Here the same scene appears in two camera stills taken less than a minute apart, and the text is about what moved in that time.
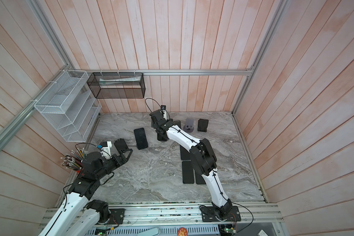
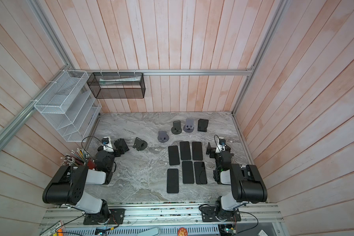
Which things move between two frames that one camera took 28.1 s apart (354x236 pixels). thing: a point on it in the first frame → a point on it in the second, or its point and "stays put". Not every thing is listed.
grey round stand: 177,122 stays put
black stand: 202,125 stays put
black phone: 162,136 → 173,156
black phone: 188,173 stays put
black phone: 185,154 stays put
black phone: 140,138 → 172,182
